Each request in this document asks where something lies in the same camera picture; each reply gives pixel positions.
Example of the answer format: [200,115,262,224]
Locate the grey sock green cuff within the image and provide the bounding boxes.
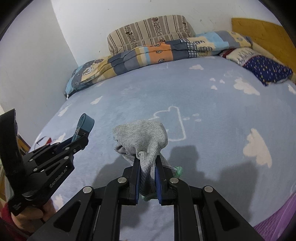
[112,120,183,201]

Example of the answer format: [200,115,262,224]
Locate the blue tape roll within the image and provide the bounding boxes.
[72,113,95,142]

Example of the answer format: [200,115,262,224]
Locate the purple perforated trash basket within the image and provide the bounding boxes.
[254,192,295,240]

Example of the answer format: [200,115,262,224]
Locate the person left hand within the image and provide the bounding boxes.
[11,199,56,233]

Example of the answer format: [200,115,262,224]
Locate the blue cloud-print bed blanket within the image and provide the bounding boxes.
[35,57,295,226]

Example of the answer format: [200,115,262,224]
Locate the navy dotted pillow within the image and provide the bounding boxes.
[243,55,293,86]

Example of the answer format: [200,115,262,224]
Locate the cream patterned pillow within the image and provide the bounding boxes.
[219,47,260,66]

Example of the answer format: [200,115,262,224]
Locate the patchwork folded quilt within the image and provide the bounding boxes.
[64,31,252,98]

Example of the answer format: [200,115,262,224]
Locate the striped beige pillow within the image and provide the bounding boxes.
[107,15,195,56]

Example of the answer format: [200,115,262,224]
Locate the wooden headboard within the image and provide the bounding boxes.
[231,18,295,71]

